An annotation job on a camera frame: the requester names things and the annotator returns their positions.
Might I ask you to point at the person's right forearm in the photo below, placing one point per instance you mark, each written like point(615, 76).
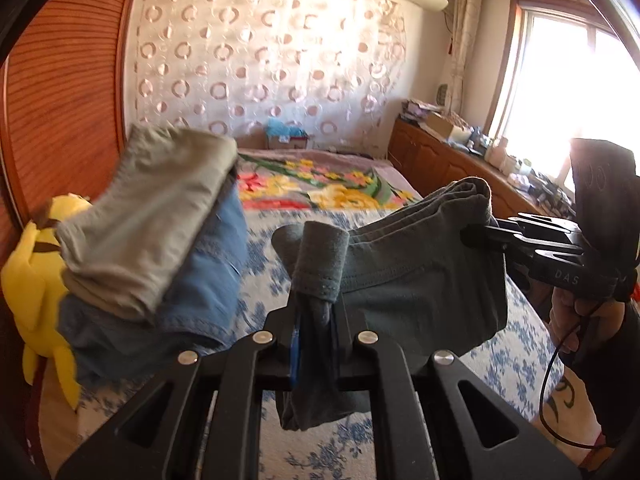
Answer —
point(615, 390)

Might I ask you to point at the teal pants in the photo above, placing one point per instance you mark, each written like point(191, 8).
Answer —
point(415, 285)

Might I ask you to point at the yellow plush toy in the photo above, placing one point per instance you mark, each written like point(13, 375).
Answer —
point(35, 290)

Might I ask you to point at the cardboard box with blue bag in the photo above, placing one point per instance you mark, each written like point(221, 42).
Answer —
point(285, 135)

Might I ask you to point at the wooden cabinet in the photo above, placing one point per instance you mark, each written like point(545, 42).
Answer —
point(440, 165)

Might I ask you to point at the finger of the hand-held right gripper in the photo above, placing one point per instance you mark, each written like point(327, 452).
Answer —
point(515, 245)
point(545, 225)

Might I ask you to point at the wooden framed window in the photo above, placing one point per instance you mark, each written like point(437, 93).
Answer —
point(560, 80)

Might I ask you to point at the open cardboard box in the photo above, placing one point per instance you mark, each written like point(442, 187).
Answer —
point(447, 127)

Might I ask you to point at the folded khaki pants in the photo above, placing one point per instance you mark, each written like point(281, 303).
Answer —
point(150, 220)

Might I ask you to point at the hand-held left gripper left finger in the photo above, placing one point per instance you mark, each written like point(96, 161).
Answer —
point(296, 340)

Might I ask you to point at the wooden slatted wardrobe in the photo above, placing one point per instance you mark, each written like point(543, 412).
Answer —
point(65, 100)

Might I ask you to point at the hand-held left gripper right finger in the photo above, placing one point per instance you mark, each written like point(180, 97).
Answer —
point(360, 360)

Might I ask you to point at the stack of papers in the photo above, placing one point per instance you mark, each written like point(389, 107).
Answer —
point(417, 107)

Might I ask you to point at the person's right hand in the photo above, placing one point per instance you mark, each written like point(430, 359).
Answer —
point(585, 325)

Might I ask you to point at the folded blue jeans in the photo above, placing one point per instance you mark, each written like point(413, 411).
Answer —
point(200, 300)

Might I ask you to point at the bed with floral sheet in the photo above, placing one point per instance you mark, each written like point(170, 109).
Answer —
point(500, 360)

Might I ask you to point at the colourful flower blanket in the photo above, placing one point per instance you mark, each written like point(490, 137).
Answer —
point(320, 180)

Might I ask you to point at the sheer circle-patterned curtain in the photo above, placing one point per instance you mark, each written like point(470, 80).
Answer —
point(260, 55)

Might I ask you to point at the beige window curtain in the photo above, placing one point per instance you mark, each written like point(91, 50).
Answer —
point(465, 45)

